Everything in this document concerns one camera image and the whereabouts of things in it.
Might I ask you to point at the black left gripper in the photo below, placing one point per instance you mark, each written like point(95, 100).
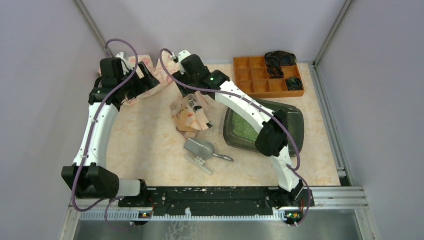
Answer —
point(145, 83)

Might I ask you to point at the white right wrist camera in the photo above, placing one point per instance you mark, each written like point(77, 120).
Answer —
point(178, 58)

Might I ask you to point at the floral pink cloth bag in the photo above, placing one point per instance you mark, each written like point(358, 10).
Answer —
point(157, 71)

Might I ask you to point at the orange divided organizer tray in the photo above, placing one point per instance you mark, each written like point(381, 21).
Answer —
point(255, 78)

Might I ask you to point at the green cat litter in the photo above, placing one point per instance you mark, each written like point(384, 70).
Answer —
point(242, 129)

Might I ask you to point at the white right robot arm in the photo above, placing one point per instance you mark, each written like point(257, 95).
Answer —
point(273, 140)

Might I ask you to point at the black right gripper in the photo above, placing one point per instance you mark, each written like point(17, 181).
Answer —
point(186, 91)

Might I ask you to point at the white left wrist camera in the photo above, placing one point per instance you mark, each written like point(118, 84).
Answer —
point(124, 62)

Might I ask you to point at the silver metal scoop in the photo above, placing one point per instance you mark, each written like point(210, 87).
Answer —
point(204, 149)

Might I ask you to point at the dark grey litter box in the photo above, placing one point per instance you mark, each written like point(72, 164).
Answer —
point(295, 125)

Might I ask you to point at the pink cat litter bag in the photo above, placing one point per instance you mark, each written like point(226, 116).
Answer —
point(189, 115)

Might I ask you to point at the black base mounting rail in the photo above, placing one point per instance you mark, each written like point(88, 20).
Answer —
point(217, 201)

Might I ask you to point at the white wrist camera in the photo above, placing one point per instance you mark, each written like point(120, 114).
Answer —
point(124, 62)
point(178, 58)

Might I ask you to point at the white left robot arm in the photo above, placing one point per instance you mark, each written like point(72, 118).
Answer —
point(88, 176)

